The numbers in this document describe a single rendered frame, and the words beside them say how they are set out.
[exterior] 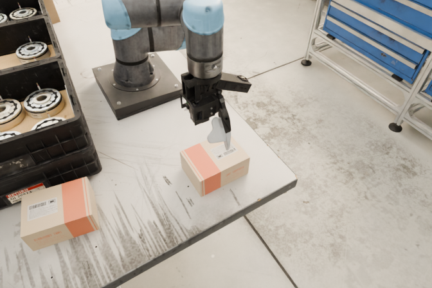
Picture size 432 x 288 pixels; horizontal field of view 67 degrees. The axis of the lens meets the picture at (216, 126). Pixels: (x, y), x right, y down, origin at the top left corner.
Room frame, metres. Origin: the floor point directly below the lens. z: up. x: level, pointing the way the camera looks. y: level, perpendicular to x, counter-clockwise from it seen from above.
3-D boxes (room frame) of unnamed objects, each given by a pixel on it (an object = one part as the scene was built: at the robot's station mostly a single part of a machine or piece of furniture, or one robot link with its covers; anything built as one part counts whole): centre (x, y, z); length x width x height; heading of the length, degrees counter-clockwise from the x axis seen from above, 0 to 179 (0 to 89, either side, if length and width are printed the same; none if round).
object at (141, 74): (0.99, 0.30, 0.80); 0.15 x 0.15 x 0.10
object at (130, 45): (0.99, 0.29, 0.91); 0.13 x 0.12 x 0.14; 105
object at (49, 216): (0.43, 0.40, 0.74); 0.16 x 0.12 x 0.07; 112
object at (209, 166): (0.59, 0.00, 0.74); 0.16 x 0.12 x 0.07; 121
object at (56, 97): (0.72, 0.51, 0.86); 0.10 x 0.10 x 0.01
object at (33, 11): (1.26, 0.78, 0.86); 0.10 x 0.10 x 0.01
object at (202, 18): (0.58, 0.02, 1.17); 0.09 x 0.08 x 0.11; 15
